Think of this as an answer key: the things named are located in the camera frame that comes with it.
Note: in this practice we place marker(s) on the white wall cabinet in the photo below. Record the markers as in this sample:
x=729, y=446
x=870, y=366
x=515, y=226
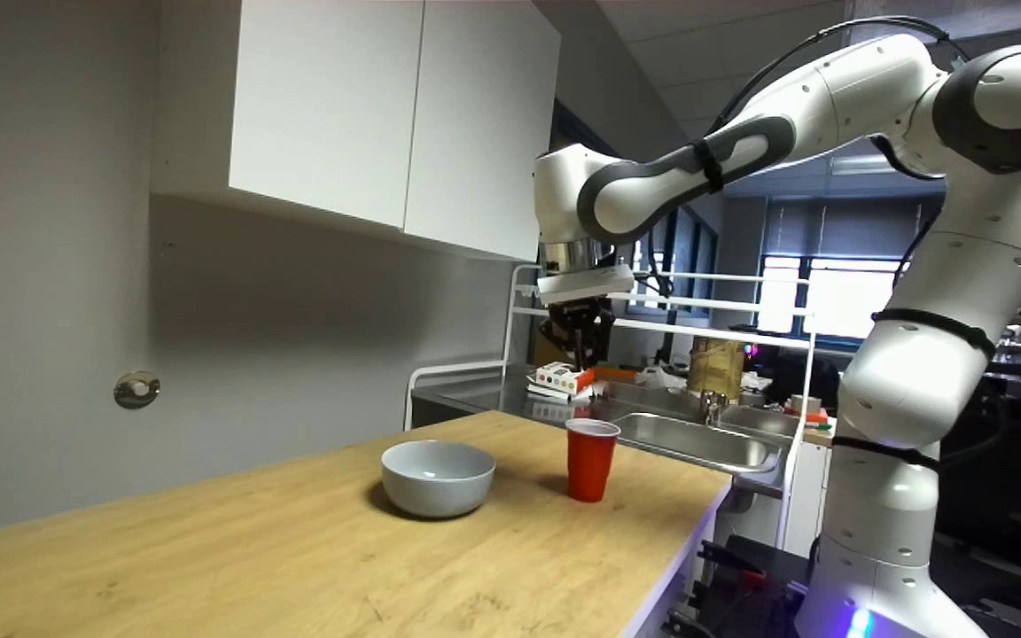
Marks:
x=393, y=109

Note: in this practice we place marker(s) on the orange plastic cup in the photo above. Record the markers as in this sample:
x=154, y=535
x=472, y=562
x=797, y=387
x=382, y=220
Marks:
x=591, y=461

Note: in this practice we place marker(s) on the bright window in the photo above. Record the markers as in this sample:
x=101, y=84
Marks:
x=842, y=296

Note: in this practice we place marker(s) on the yellowish jar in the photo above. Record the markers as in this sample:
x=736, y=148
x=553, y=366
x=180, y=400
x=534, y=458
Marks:
x=719, y=366

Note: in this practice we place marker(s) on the orange and white boxes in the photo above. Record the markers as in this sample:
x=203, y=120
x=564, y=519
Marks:
x=576, y=380

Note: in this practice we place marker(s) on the grey bowl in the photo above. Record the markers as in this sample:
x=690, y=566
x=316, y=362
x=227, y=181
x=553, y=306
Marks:
x=439, y=485

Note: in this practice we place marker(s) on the round metal wall fixture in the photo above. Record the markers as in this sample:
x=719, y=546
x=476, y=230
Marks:
x=136, y=387

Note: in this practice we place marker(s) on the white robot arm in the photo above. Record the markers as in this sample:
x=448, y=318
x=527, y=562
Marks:
x=948, y=285

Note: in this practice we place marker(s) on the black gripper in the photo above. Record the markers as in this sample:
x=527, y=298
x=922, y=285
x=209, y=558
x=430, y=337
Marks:
x=582, y=319

